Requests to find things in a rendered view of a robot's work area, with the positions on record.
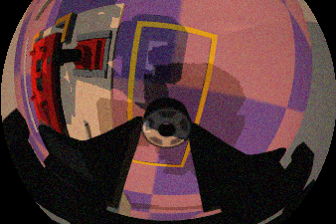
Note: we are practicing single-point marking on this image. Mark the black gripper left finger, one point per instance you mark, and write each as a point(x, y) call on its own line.
point(105, 159)

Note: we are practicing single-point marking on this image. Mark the yellow rectangular outline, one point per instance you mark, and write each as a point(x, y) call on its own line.
point(207, 81)

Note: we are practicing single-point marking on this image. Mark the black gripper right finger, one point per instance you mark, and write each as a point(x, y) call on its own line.
point(222, 170)

